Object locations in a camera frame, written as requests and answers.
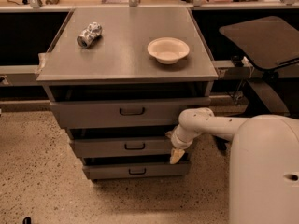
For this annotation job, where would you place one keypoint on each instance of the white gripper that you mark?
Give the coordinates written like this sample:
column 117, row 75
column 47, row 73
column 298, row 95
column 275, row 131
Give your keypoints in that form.
column 181, row 144

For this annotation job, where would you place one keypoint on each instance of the grey drawer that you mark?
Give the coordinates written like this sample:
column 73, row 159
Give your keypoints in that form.
column 121, row 147
column 136, row 170
column 122, row 113

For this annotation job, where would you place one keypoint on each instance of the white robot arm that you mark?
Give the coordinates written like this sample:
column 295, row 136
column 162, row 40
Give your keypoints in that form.
column 263, row 166

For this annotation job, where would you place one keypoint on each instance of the grey drawer cabinet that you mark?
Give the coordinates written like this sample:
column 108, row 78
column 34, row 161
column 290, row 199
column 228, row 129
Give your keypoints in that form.
column 117, row 66

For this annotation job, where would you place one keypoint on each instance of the white paper bowl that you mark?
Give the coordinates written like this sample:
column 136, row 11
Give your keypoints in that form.
column 168, row 50

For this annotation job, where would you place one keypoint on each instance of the black office chair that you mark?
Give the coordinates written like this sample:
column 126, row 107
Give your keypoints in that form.
column 272, row 47

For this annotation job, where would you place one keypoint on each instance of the crushed silver can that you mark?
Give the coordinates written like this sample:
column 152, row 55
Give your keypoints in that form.
column 89, row 35

